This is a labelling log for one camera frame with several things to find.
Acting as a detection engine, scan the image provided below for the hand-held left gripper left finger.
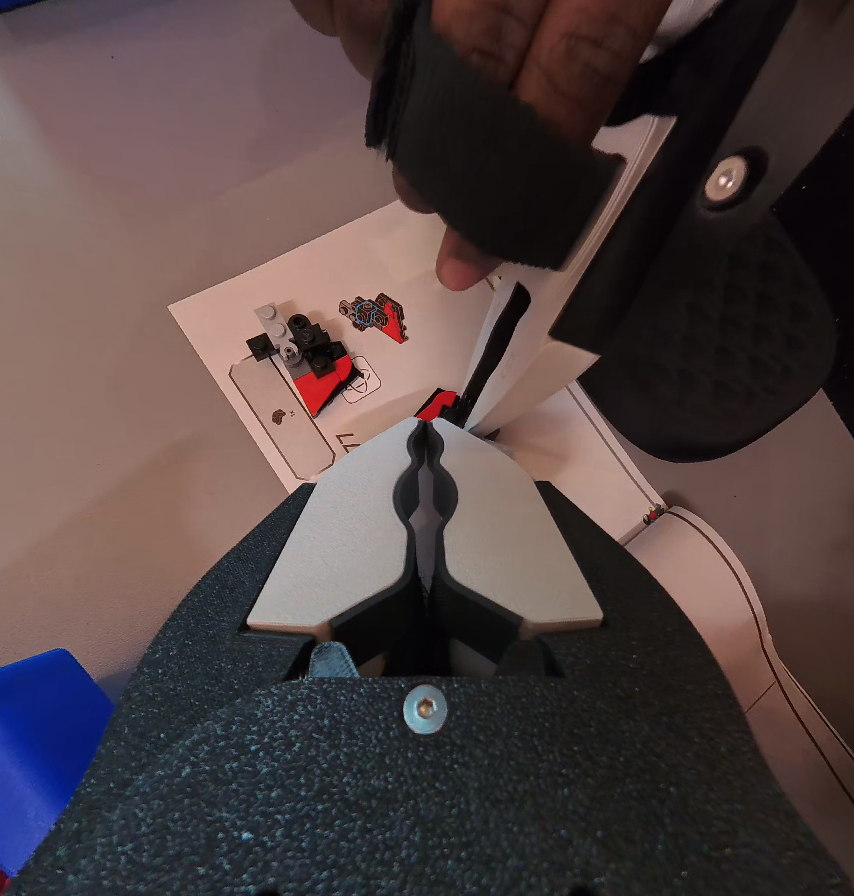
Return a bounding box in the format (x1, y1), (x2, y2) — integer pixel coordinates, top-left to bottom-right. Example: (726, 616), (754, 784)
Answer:
(247, 419), (428, 641)

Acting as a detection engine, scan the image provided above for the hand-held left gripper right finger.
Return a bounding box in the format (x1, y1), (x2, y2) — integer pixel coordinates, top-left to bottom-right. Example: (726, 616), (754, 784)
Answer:
(427, 418), (604, 641)

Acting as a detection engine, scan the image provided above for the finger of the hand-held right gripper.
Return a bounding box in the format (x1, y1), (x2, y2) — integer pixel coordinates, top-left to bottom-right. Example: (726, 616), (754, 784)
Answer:
(461, 275), (534, 427)
(469, 287), (602, 441)

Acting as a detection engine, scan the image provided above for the red black toy brick assembly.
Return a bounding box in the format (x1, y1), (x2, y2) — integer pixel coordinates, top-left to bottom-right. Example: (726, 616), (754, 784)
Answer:
(413, 386), (464, 425)
(245, 301), (358, 420)

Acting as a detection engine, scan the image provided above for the person's right hand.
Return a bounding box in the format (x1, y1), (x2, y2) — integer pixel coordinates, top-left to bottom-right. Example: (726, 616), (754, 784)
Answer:
(292, 0), (669, 291)

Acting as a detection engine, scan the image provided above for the white instruction booklet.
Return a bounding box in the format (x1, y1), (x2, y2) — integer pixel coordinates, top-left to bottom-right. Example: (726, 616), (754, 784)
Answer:
(469, 381), (854, 834)

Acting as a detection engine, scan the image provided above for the white instruction sheet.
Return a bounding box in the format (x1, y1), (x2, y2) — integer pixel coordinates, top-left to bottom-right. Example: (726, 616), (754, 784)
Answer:
(168, 202), (512, 494)

